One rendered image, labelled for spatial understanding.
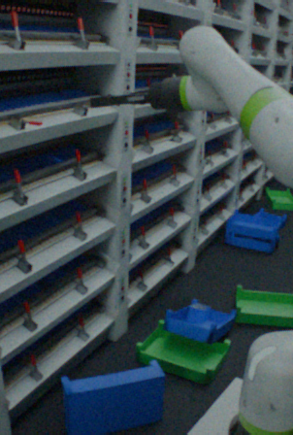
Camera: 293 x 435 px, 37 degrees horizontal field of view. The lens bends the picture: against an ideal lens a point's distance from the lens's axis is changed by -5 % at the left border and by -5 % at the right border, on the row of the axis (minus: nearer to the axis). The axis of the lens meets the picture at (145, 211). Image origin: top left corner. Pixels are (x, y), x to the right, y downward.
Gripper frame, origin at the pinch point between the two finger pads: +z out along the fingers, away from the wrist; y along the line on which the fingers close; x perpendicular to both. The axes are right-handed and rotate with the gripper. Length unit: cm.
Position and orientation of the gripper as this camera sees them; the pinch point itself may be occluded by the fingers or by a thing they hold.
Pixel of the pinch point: (103, 101)
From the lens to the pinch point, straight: 131.1
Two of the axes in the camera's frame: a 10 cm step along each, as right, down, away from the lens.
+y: 4.8, -2.9, 8.3
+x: -1.1, -9.6, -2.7
